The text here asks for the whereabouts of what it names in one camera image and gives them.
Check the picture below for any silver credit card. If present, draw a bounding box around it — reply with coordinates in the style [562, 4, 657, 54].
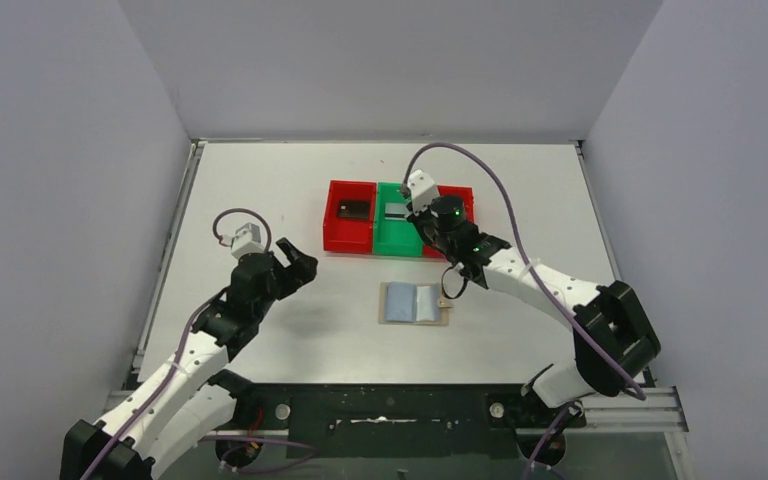
[384, 202, 409, 220]

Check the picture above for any beige card holder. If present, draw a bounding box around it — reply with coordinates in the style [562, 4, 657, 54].
[378, 281, 453, 326]

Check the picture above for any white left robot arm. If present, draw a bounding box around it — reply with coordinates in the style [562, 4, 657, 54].
[59, 238, 318, 479]

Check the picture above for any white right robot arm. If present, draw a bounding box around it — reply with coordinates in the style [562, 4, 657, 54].
[404, 188, 661, 427]

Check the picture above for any black credit card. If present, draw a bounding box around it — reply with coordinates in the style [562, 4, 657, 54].
[336, 199, 371, 221]

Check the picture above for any right red bin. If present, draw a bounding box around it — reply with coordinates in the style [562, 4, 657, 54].
[422, 185, 475, 259]

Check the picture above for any red bin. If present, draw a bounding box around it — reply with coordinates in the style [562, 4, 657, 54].
[322, 180, 377, 255]
[422, 185, 475, 259]

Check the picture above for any left red bin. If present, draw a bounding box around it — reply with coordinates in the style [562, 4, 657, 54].
[322, 180, 377, 255]

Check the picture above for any green middle bin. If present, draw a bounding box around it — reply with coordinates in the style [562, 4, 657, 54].
[373, 182, 423, 258]

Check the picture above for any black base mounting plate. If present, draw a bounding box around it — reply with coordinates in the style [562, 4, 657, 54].
[220, 379, 587, 464]

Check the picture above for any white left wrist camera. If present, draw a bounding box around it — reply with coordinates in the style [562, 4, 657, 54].
[230, 223, 265, 260]

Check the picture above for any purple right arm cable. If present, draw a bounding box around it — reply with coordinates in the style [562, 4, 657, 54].
[399, 142, 648, 480]

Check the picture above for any aluminium rail frame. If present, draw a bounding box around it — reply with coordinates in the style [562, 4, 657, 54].
[103, 388, 689, 434]

